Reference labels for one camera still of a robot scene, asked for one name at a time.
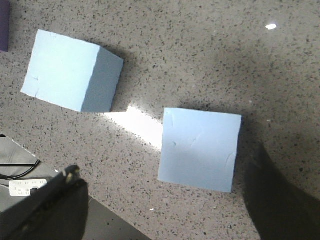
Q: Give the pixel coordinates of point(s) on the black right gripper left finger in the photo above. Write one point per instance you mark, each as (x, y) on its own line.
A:
(56, 211)

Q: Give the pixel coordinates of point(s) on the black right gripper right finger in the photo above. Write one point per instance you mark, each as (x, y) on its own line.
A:
(279, 210)

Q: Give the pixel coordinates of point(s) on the smooth light blue foam block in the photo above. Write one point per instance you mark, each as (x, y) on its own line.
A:
(199, 148)

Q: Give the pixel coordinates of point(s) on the dented light blue foam block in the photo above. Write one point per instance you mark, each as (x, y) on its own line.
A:
(71, 73)

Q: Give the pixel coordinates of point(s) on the white label sticker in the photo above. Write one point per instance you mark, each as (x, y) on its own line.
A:
(22, 188)

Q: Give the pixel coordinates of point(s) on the purple foam block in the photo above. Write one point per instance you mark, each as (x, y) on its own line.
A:
(4, 25)

